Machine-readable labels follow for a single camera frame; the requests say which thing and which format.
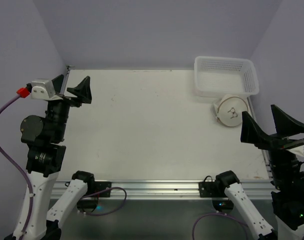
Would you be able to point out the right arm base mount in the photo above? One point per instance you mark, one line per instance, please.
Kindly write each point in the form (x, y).
(208, 188)

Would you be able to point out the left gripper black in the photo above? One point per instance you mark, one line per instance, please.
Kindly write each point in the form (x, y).
(66, 98)

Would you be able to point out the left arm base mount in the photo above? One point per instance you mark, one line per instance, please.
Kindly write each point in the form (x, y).
(91, 204)

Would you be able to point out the aluminium rail frame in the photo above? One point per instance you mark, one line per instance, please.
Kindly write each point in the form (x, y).
(148, 134)

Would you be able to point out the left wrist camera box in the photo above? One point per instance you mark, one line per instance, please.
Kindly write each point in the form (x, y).
(42, 89)

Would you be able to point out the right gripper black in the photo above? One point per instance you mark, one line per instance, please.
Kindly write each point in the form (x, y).
(280, 143)

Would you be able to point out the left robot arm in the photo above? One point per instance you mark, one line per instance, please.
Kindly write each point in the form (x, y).
(43, 136)

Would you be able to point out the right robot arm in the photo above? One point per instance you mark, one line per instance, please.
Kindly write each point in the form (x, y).
(286, 156)

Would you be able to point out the white plastic basket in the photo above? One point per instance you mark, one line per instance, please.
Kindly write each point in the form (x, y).
(215, 77)

